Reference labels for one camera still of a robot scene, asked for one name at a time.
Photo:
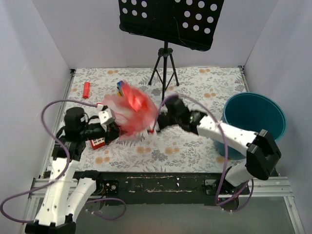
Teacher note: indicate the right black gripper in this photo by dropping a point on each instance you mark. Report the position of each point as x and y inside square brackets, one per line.
[159, 120]

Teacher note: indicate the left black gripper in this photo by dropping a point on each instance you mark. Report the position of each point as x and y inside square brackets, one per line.
[111, 131]

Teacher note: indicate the red plastic trash bag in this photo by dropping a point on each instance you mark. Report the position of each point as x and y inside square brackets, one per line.
[135, 111]

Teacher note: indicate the red trash bag roll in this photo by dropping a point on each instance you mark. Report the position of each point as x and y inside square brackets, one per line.
[86, 90]

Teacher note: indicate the teal plastic trash bin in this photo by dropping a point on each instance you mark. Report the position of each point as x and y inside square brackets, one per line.
[254, 112]

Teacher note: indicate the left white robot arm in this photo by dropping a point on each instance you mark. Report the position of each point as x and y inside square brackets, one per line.
[60, 208]

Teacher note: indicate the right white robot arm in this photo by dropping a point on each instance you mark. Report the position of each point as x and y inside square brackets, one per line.
[259, 149]

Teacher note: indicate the red white grid box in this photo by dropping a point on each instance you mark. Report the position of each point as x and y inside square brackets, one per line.
[97, 143]

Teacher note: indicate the floral patterned table mat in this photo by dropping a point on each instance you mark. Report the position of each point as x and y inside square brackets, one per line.
[172, 150]

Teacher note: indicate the colourful toy brick car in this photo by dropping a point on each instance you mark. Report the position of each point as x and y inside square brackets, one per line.
[120, 85]

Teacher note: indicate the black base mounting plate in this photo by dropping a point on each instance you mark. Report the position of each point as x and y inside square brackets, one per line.
[157, 188]

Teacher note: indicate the black perforated music stand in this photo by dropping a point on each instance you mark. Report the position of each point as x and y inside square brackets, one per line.
[188, 23]

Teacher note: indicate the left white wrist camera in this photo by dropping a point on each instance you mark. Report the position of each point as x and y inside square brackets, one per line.
[106, 115]

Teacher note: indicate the aluminium frame rail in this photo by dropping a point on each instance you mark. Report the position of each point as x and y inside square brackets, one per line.
[273, 187]

